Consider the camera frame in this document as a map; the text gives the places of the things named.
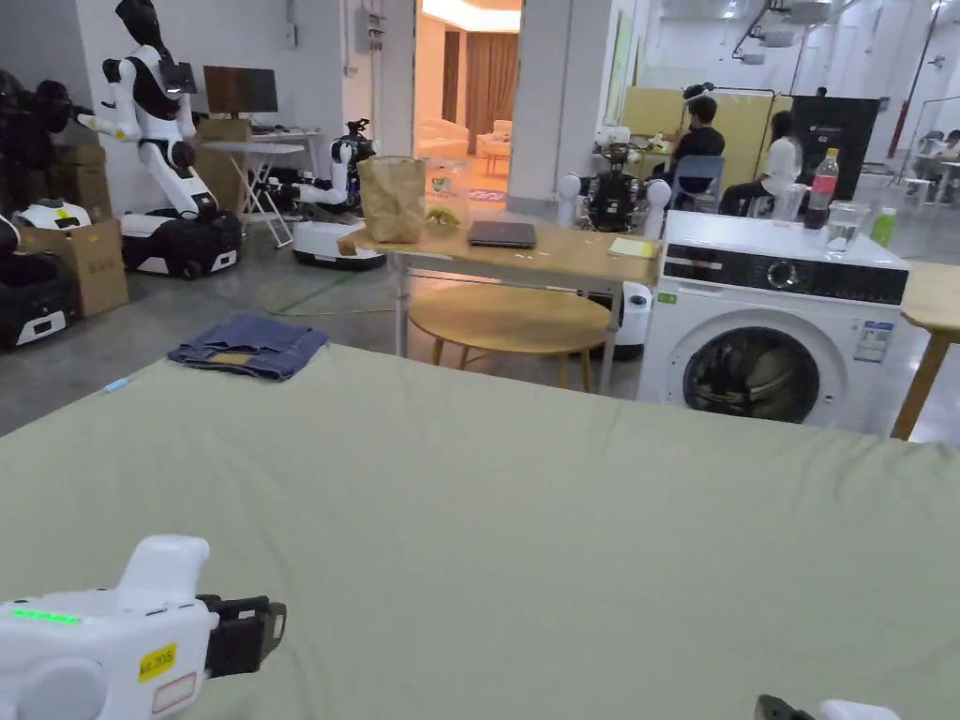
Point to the small robot with white shoulders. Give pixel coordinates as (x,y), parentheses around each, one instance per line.
(615,199)

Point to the kneeling white wheeled robot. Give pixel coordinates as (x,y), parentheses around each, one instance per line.
(337,225)

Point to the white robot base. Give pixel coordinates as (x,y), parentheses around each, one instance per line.
(630,319)

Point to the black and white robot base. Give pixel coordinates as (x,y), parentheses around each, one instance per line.
(30,300)

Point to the black standing banner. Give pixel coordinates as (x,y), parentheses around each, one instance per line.
(836,142)

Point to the white and black humanoid robot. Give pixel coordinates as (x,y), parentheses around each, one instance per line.
(161,157)

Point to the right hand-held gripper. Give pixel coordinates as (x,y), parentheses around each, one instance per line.
(855,711)

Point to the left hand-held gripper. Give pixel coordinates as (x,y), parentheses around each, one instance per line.
(90,645)

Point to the white washing machine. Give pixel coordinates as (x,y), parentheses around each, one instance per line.
(757,322)

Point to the small pale blue pen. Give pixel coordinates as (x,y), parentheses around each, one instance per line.
(118,386)

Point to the folded blue jeans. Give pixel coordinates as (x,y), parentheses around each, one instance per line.
(247,346)

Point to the bed with pale green sheet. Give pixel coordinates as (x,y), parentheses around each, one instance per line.
(480,525)

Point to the brown cardboard carton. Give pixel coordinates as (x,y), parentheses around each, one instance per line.
(90,262)

